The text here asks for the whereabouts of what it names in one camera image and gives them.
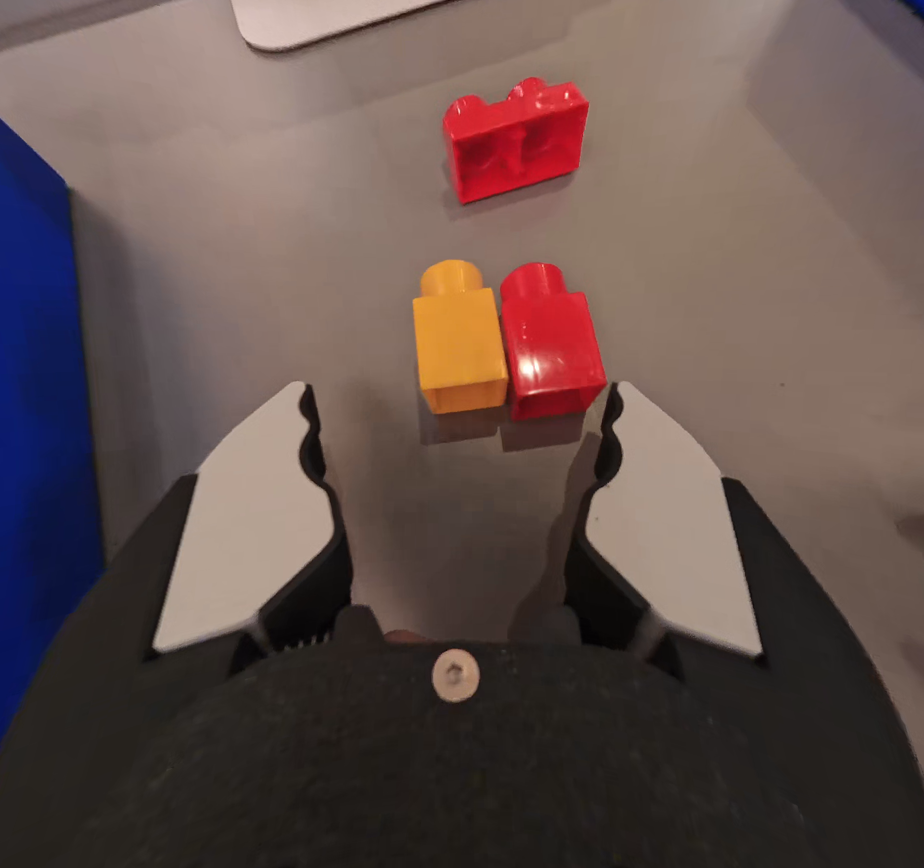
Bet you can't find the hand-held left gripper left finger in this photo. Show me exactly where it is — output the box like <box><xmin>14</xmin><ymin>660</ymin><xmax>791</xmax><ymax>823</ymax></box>
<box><xmin>152</xmin><ymin>380</ymin><xmax>355</xmax><ymax>656</ymax></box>

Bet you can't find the yellow single-stud toy block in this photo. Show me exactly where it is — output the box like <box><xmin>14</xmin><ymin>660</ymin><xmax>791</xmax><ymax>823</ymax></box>
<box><xmin>411</xmin><ymin>259</ymin><xmax>510</xmax><ymax>415</ymax></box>

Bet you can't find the red two-stud toy block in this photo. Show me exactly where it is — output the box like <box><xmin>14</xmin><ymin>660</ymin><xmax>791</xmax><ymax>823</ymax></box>
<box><xmin>442</xmin><ymin>77</ymin><xmax>590</xmax><ymax>205</ymax></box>

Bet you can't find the red single-stud toy block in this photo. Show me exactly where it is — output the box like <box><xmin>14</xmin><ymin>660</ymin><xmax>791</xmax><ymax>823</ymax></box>
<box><xmin>500</xmin><ymin>261</ymin><xmax>607</xmax><ymax>423</ymax></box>

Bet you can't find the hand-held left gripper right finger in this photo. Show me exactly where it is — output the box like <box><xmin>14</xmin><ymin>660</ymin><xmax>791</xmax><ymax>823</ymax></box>
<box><xmin>563</xmin><ymin>380</ymin><xmax>765</xmax><ymax>667</ymax></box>

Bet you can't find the grey desk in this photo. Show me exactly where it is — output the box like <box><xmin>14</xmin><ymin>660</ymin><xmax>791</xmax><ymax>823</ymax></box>
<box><xmin>0</xmin><ymin>0</ymin><xmax>924</xmax><ymax>761</ymax></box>

